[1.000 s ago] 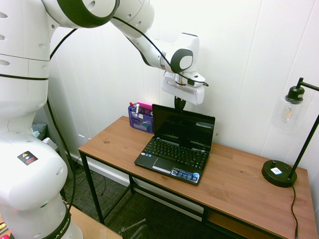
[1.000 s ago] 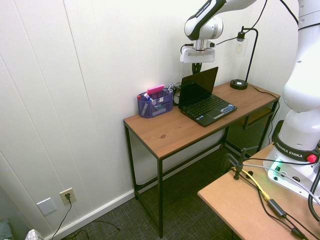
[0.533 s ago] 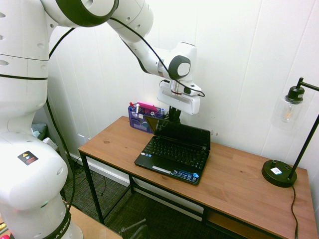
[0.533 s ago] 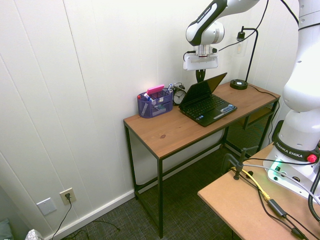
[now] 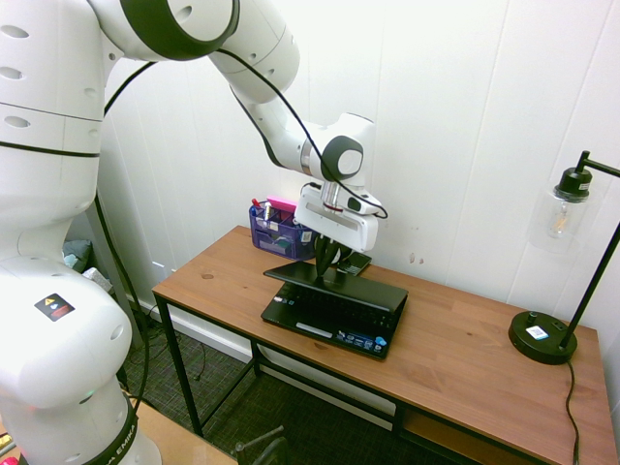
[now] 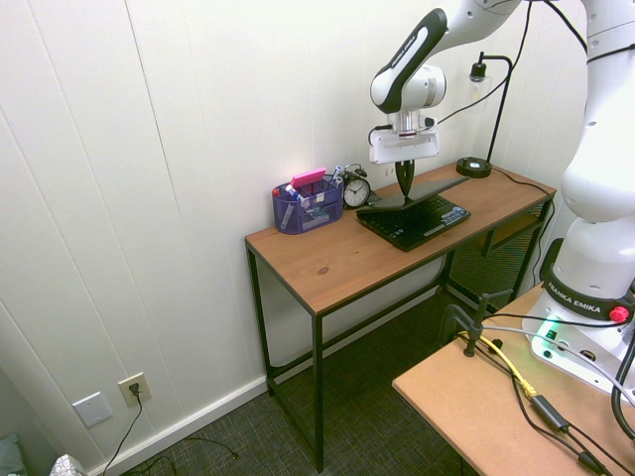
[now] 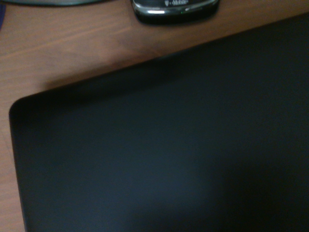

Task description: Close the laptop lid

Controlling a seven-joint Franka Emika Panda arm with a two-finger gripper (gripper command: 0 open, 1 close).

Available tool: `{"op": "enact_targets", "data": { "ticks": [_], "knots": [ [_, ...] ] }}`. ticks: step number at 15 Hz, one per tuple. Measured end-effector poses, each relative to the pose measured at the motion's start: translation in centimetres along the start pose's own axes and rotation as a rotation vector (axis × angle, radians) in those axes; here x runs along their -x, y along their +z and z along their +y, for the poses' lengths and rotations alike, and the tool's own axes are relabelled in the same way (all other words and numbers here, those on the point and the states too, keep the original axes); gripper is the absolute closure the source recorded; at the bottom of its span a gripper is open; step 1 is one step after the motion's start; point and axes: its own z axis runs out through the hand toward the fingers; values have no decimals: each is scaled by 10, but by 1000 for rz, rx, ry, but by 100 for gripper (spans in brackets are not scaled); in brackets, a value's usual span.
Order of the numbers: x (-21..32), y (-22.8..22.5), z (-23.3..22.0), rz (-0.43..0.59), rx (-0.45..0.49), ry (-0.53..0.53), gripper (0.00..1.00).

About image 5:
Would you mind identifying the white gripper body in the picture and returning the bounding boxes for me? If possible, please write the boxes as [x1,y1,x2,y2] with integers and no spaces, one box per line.
[294,185,380,254]

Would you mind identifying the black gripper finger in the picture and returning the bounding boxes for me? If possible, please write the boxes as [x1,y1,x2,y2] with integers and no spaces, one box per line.
[314,234,332,283]
[325,239,347,273]

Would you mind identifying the black laptop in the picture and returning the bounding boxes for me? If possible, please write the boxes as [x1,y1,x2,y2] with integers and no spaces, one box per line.
[260,259,410,360]

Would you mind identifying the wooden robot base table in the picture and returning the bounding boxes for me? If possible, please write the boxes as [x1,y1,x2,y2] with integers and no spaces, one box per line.
[126,395,239,465]

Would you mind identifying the purple mesh desk organizer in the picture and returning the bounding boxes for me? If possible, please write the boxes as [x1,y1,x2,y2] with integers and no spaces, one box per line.
[248,199,317,263]

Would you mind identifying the pink sticky note pad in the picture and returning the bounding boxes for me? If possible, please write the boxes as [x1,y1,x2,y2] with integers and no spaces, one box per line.
[264,195,298,215]

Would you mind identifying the black metal clamp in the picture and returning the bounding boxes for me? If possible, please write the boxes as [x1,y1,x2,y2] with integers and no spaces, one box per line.
[231,424,293,465]

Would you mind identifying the grey panel board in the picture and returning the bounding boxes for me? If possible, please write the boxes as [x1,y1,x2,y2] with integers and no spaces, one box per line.
[62,210,144,348]

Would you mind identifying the clear glass lamp shade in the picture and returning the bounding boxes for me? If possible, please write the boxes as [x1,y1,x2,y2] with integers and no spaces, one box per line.
[527,176,605,256]

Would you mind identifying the black desk lamp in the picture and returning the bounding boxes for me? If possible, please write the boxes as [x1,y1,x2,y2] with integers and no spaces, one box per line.
[507,149,620,365]

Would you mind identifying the teal cloth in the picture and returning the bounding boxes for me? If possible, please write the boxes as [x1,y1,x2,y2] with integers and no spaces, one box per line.
[62,238,93,272]

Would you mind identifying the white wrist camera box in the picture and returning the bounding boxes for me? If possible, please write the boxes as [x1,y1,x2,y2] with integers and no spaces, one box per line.
[344,192,385,217]

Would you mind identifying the wooden desk black frame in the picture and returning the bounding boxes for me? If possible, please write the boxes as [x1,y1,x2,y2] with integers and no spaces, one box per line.
[151,225,606,465]

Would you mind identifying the black floor cables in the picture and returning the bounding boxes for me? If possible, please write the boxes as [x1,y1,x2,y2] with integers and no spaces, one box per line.
[129,303,210,385]

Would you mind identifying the black lamp power cable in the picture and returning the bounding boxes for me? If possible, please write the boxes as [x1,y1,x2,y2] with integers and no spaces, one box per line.
[563,359,582,465]

